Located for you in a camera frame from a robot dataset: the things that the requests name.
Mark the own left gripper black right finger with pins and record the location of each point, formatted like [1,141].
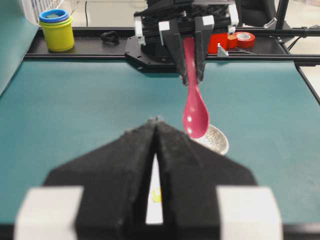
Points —
[207,196]

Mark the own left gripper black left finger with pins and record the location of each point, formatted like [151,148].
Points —
[101,195]

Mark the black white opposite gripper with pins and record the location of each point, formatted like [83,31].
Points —
[166,21]

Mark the yellow hexagonal prism block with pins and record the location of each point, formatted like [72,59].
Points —
[156,195]

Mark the pink plastic spoon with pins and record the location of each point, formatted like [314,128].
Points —
[196,117]

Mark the red plastic block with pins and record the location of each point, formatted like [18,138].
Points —
[221,38]

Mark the white crackle pattern bowl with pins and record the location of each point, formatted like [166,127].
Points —
[215,140]

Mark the small orange cube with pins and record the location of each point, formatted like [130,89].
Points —
[232,37]

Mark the white plate under gripper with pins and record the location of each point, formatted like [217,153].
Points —
[154,213]

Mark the red tape roll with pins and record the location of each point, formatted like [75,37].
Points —
[245,40]

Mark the black office chair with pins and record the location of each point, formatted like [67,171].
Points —
[255,13]

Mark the yellow green stacked cups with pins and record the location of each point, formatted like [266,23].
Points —
[58,36]

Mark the silver corner bracket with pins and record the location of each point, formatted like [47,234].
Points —
[221,52]

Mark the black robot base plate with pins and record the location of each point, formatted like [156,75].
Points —
[150,55]

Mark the black cable clip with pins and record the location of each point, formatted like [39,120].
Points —
[110,38]

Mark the black aluminium frame rail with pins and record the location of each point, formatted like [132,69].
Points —
[269,46]

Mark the blue ring cup top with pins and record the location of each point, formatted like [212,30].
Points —
[54,16]

